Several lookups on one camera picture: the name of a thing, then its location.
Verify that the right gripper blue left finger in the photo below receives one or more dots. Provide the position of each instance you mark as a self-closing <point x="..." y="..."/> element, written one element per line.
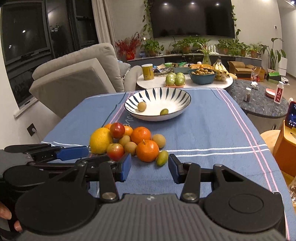
<point x="111" y="172"/>

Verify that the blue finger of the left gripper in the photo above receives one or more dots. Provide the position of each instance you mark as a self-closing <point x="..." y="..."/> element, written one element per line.
<point x="72" y="153"/>

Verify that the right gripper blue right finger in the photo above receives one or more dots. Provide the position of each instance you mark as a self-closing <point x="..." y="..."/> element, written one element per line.
<point x="188" y="174"/>

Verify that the red green apple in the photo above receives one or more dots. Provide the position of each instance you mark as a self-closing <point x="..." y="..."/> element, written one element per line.
<point x="115" y="151"/>

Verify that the small green fruit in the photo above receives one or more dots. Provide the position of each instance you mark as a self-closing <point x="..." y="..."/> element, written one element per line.
<point x="162" y="158"/>
<point x="164" y="111"/>

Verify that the large orange tangerine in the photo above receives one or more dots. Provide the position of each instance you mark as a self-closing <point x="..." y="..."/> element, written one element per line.
<point x="139" y="134"/>

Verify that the small back orange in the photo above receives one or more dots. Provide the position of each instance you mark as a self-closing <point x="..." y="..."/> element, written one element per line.
<point x="128" y="130"/>

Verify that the large yellow lemon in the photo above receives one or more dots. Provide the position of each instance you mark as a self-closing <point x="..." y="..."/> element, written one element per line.
<point x="100" y="140"/>

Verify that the blue striped tablecloth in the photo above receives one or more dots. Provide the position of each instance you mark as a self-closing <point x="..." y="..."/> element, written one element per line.
<point x="212" y="130"/>

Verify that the white blue striped bowl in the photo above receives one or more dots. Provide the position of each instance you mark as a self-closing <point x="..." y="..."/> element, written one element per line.
<point x="176" y="100"/>

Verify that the beige recliner sofa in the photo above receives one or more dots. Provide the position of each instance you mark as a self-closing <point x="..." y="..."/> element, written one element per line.
<point x="62" y="83"/>

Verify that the tray of green apples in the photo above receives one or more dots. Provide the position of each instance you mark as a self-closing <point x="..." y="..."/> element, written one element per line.
<point x="175" y="80"/>

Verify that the yellow canister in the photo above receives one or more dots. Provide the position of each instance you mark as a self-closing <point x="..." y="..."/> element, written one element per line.
<point x="148" y="72"/>

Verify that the teal bowl of longans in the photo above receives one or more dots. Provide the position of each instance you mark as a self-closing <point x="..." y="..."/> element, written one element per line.
<point x="202" y="76"/>

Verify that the teal basket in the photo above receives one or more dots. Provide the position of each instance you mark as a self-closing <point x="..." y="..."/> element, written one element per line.
<point x="184" y="70"/>

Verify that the small spice jar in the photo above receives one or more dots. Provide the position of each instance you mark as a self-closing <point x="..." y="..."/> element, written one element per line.
<point x="247" y="95"/>

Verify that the orange fruit basket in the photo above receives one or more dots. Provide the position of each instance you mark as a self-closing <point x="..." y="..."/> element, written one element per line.
<point x="205" y="66"/>

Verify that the banana bunch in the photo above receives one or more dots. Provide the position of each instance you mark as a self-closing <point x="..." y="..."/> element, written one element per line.
<point x="221" y="72"/>

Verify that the dark marble round table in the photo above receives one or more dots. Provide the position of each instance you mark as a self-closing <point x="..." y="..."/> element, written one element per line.
<point x="263" y="112"/>

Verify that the dark tv console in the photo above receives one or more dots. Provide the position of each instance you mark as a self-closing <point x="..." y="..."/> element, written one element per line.
<point x="194" y="58"/>

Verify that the red flower arrangement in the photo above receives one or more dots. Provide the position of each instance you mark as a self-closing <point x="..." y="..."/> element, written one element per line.
<point x="127" y="48"/>

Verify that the cardboard box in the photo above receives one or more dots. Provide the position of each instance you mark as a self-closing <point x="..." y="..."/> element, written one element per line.
<point x="240" y="70"/>

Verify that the pink dish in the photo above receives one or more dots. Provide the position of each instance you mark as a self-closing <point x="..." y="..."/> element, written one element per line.
<point x="270" y="93"/>

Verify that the smartphone on stand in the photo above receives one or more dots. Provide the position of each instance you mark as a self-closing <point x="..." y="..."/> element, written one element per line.
<point x="290" y="120"/>

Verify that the glass vase with plant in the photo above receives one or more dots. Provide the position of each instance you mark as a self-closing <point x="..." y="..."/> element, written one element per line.
<point x="204" y="49"/>

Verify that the white red label bottle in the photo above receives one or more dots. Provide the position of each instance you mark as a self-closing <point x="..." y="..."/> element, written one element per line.
<point x="279" y="92"/>

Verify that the tall potted floor plant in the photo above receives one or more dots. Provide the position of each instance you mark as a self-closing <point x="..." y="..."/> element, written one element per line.
<point x="274" y="55"/>

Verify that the black wall television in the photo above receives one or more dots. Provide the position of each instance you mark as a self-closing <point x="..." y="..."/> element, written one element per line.
<point x="192" y="18"/>

